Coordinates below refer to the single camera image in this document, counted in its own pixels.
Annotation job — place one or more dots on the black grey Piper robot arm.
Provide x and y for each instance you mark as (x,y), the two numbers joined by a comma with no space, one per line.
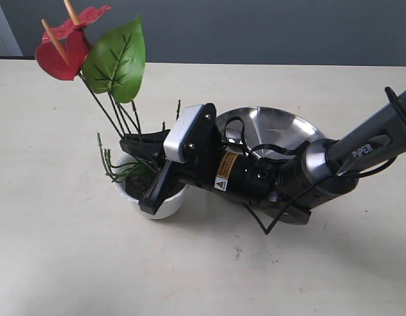
(287,182)

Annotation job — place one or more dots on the round stainless steel plate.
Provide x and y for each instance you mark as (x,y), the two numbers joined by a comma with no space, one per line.
(275,134)

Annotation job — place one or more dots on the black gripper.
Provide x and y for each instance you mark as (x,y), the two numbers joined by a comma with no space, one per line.
(235,176)

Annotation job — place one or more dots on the white scalloped flower pot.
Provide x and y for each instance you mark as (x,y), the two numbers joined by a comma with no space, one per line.
(168,207)

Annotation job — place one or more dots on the artificial red anthurium plant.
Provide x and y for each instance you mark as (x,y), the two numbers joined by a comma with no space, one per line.
(112,70)

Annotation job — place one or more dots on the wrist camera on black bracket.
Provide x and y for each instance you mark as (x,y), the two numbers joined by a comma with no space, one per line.
(193,145)

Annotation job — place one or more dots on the dark potting soil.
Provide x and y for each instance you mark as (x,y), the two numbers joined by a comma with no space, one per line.
(137,185)

